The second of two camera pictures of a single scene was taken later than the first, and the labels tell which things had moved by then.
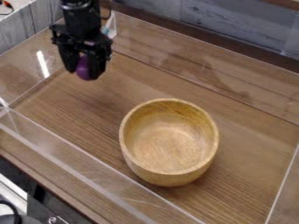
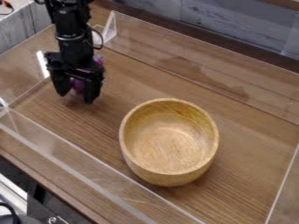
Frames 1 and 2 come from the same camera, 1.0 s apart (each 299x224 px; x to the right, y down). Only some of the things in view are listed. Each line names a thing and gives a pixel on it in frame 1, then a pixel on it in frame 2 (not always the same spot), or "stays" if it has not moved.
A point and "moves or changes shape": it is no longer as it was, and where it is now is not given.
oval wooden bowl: (168, 140) stays
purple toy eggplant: (84, 66) moves or changes shape
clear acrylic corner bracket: (109, 27) stays
